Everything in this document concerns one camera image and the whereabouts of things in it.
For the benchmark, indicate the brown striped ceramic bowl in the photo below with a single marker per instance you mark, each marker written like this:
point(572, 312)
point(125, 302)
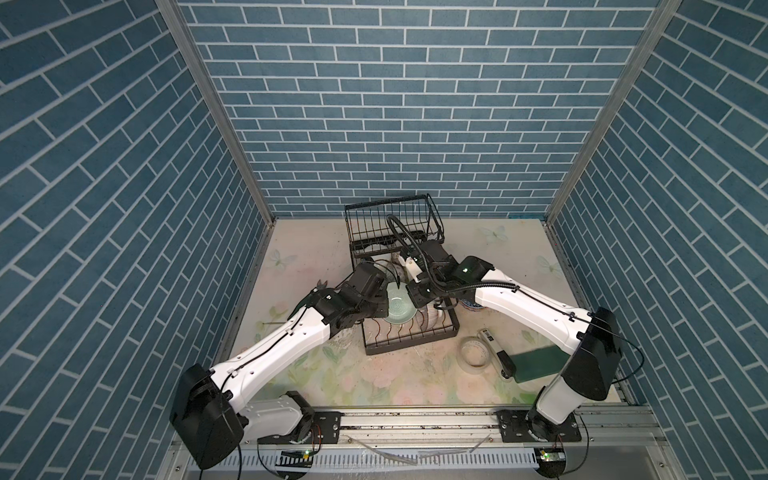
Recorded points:
point(431, 317)

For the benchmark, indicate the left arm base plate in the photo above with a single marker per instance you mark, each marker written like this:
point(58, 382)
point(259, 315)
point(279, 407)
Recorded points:
point(320, 427)

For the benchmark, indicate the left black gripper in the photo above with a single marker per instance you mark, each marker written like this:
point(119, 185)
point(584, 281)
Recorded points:
point(383, 303)

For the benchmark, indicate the green sponge pad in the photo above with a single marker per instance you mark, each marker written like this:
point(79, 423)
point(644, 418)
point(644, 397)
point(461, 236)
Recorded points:
point(538, 363)

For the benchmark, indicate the black wire dish rack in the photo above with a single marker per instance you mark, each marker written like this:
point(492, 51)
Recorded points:
point(376, 231)

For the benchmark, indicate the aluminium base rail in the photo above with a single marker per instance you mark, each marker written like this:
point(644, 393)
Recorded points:
point(406, 430)

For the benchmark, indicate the green handled pliers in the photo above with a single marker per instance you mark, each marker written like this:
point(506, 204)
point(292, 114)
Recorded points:
point(309, 299)

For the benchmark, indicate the white cable tie strip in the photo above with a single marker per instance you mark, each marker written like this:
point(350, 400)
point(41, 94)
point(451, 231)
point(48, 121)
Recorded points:
point(420, 455)

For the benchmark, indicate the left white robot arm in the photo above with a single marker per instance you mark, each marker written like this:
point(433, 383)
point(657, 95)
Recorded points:
point(209, 409)

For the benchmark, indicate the blue floral patterned bowl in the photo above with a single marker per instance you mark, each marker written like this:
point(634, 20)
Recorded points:
point(471, 306)

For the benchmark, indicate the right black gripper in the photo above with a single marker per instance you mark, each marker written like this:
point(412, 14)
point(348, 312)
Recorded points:
point(417, 297)

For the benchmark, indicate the right controller board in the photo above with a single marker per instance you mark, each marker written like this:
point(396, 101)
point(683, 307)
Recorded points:
point(551, 462)

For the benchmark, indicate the left controller board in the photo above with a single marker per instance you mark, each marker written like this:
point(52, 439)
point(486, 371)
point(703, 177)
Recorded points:
point(293, 464)

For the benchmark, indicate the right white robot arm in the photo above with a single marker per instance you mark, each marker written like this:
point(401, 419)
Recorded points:
point(591, 339)

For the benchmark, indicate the controller board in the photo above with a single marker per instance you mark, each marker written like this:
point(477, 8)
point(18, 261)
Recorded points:
point(551, 462)
point(293, 464)

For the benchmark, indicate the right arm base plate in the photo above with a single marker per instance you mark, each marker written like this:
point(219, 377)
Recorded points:
point(526, 426)

